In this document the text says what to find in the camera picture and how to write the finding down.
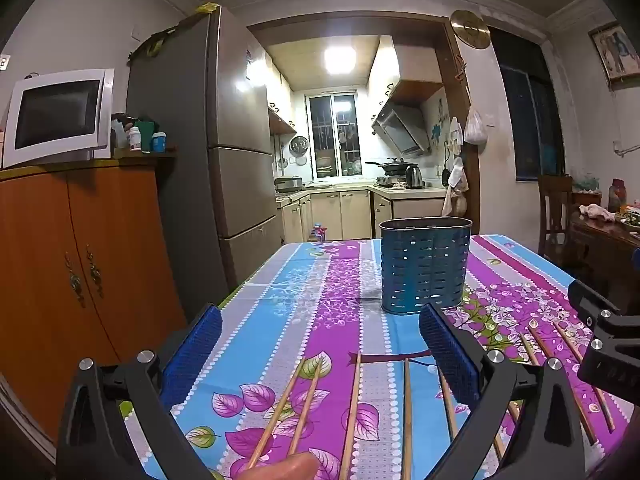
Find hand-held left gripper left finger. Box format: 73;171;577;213
56;302;224;480

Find wooden chair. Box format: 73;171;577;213
537;175;576;261

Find framed wall picture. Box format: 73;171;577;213
589;22;640;88

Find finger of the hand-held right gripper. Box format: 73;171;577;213
567;280;640;346
577;341;640;401

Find white carton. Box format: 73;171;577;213
111;117;130;150

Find floral striped tablecloth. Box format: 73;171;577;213
122;234;636;480

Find blue perforated utensil holder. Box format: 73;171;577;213
378;216;473;316

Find green container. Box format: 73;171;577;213
136;120;157;153

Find dark green bag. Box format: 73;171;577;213
127;27;176;61

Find beige upper kitchen cabinet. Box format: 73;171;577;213
265;52;298;136
367;35;446;106

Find barred kitchen window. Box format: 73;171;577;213
305;92;362;178

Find flower wall sticker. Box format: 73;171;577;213
430;97;448;146

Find black wok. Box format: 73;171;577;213
365;157;408;173

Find dark wooden side table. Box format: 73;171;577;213
570;205;640;301

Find square ceiling light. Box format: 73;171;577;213
324;47;357;75

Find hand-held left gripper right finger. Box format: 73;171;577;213
417;303;586;480

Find beige lower kitchen cabinets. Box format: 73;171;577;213
277;187;448;243

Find dark room window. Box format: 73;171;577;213
487;27;568;183

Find red jar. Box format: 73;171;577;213
607;178;626;213

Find grey refrigerator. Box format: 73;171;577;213
125;7;286;291

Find orange wooden cabinet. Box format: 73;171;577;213
0;150;188;466

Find gold wall clock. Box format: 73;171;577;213
450;9;491;50

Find person's left hand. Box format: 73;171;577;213
234;452;319;480

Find white plastic bag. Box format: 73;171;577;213
464;107;487;145

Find pink cloth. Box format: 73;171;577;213
579;204;617;222

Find steel range hood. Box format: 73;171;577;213
371;102;432;157

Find white microwave oven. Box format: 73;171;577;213
1;68;116;170

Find hanging kitchen cloths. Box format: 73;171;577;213
442;117;470;216

